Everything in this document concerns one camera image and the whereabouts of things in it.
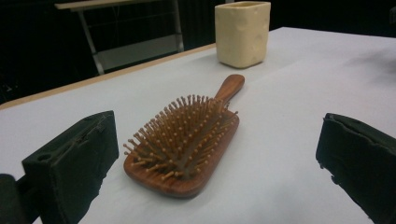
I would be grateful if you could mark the wooden paddle hairbrush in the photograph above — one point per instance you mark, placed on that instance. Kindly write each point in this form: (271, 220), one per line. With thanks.
(174, 183)

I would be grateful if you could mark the white metal stand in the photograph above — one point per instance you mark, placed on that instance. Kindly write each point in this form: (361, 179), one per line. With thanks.
(137, 49)

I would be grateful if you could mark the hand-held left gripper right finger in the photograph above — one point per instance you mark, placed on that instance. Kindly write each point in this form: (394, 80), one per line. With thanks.
(364, 161)

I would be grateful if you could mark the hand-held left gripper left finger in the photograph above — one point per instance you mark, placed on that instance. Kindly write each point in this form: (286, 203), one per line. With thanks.
(71, 174)

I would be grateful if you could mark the cream square cup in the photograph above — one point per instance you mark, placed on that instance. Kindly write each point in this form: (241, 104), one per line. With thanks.
(241, 37)

